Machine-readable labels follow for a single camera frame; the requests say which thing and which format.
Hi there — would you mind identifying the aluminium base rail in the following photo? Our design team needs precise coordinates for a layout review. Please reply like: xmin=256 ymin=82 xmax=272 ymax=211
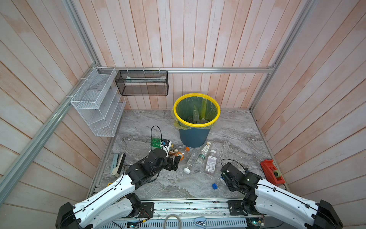
xmin=72 ymin=198 xmax=310 ymax=222

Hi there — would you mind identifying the white black eraser brush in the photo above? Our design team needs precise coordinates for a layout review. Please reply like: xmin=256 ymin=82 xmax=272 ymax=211
xmin=111 ymin=153 xmax=126 ymax=177

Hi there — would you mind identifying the clear bottle white cap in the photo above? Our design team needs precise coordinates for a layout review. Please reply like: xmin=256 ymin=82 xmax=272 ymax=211
xmin=184 ymin=152 xmax=199 ymax=174

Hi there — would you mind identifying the green plastic bottle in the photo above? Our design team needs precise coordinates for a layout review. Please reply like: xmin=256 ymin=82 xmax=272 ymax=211
xmin=151 ymin=138 xmax=162 ymax=148

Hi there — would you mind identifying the blue bin with yellow rim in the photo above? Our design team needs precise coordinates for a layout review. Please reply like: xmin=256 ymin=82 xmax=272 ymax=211
xmin=172 ymin=93 xmax=221 ymax=148

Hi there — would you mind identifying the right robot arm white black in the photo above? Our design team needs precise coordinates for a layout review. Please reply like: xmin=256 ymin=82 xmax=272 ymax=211
xmin=221 ymin=163 xmax=343 ymax=229

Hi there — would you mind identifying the black mesh wall basket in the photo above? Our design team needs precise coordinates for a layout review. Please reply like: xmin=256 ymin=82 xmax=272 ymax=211
xmin=115 ymin=70 xmax=169 ymax=96

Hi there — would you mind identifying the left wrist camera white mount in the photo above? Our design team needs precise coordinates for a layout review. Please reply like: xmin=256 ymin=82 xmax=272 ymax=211
xmin=161 ymin=138 xmax=172 ymax=156

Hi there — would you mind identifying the clear bottle white green label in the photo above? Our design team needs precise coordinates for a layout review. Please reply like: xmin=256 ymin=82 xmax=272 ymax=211
xmin=196 ymin=151 xmax=207 ymax=164

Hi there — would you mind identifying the crushed clear bottle bird label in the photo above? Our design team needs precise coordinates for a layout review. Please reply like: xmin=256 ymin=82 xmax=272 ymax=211
xmin=202 ymin=141 xmax=212 ymax=154

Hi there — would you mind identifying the clear bottle orange cap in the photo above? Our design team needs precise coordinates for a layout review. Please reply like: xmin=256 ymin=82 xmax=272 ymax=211
xmin=199 ymin=118 xmax=210 ymax=124

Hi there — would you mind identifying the white wire mesh shelf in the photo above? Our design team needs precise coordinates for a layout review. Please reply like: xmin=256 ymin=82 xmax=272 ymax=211
xmin=71 ymin=67 xmax=126 ymax=137

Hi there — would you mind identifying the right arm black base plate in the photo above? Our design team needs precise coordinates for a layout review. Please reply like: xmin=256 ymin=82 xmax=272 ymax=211
xmin=227 ymin=199 xmax=268 ymax=216

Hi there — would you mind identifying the blue clip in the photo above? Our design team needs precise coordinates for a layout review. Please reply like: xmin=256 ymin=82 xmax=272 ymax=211
xmin=193 ymin=217 xmax=206 ymax=229

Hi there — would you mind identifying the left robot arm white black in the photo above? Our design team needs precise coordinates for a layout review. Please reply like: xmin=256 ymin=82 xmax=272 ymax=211
xmin=55 ymin=148 xmax=181 ymax=229

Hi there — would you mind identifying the blue label blue cap bottle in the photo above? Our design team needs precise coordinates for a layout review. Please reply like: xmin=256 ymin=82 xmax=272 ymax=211
xmin=212 ymin=177 xmax=226 ymax=190

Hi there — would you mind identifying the yellow-green bin liner bag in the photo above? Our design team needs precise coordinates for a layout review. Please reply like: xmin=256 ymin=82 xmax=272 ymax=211
xmin=172 ymin=93 xmax=221 ymax=130

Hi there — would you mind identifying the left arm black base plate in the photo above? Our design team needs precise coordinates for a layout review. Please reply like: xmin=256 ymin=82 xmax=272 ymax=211
xmin=127 ymin=202 xmax=154 ymax=218

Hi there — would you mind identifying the clear bottle white text label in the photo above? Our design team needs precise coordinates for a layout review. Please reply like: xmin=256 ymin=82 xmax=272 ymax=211
xmin=205 ymin=150 xmax=217 ymax=174

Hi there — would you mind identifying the grey looped cable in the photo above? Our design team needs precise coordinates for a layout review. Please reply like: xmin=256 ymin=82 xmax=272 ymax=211
xmin=162 ymin=214 xmax=183 ymax=229

